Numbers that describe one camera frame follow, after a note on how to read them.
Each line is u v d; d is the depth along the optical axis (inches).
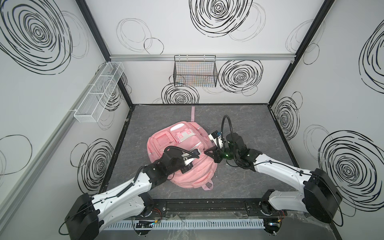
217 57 35.8
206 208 29.7
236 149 24.3
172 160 22.4
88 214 15.6
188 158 25.1
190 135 35.5
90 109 34.1
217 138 27.8
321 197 16.1
